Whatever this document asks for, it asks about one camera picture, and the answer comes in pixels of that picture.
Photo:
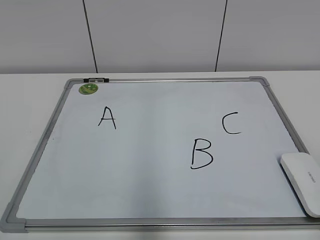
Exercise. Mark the green round magnet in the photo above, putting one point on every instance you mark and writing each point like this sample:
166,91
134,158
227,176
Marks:
88,89

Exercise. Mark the white board eraser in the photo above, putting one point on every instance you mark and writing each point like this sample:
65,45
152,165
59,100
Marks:
303,173

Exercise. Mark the grey framed whiteboard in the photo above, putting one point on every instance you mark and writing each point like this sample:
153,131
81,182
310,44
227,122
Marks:
160,154

